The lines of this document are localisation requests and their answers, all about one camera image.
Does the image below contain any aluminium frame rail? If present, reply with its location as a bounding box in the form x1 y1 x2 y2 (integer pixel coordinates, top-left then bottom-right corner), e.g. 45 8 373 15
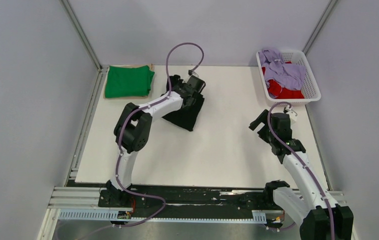
60 0 103 70

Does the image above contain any black t shirt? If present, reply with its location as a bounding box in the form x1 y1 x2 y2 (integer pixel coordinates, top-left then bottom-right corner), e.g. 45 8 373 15
162 94 205 132

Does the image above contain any red t shirt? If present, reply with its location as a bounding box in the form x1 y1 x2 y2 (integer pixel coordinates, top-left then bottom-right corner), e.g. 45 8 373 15
261 62 305 99

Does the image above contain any white slotted cable duct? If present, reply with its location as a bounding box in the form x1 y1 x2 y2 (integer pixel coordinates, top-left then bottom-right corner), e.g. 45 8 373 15
58 209 267 223

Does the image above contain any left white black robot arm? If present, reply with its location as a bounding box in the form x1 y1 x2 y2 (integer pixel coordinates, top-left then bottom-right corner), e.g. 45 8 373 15
106 75 206 207

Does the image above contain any lilac t shirt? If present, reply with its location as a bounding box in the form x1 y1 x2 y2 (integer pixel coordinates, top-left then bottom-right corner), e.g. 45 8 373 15
258 47 307 91

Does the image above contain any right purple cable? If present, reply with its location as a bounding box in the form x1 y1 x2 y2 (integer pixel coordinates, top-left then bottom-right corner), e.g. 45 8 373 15
264 101 336 240

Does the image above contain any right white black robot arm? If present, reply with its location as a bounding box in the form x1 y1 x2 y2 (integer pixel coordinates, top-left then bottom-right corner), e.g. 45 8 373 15
249 109 354 240

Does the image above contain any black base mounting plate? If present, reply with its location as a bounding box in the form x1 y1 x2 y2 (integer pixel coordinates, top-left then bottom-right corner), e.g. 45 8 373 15
98 185 285 220

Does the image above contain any white plastic laundry basket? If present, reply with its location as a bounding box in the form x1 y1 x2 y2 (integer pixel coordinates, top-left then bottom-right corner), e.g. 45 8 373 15
255 47 322 106

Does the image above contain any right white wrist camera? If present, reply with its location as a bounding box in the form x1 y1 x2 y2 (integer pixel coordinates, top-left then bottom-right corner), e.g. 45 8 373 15
283 106 298 125

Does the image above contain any folded green t shirt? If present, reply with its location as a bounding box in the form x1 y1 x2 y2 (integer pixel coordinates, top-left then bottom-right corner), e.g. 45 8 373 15
104 65 156 99

